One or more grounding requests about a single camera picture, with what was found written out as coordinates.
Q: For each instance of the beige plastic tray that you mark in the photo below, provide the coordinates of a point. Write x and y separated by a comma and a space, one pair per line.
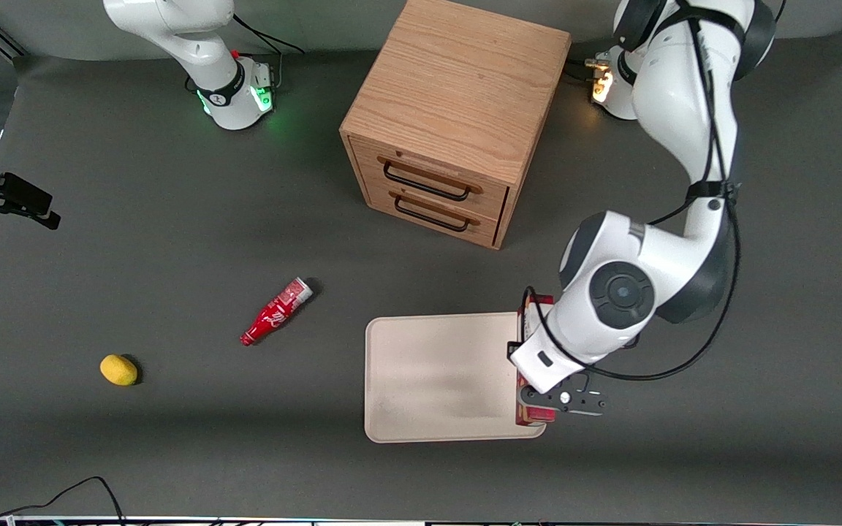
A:
439, 376

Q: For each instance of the red cola bottle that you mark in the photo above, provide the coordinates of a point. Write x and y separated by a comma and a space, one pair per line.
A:
275, 313

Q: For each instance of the wooden drawer front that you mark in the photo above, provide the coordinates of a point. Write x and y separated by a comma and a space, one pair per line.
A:
483, 232
490, 197

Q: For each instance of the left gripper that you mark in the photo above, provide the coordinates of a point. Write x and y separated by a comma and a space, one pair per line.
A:
511, 348

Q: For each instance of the black clamp mount device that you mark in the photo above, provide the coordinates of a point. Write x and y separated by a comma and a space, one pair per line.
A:
23, 193

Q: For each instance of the red cookie box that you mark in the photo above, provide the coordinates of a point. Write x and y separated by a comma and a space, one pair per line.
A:
538, 415

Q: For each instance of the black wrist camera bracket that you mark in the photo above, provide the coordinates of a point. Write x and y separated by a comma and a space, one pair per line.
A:
589, 403

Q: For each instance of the wooden drawer cabinet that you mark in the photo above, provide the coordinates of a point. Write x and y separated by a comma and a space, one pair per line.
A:
457, 80

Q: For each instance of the yellow lemon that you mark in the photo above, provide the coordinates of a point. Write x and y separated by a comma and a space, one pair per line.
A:
118, 370

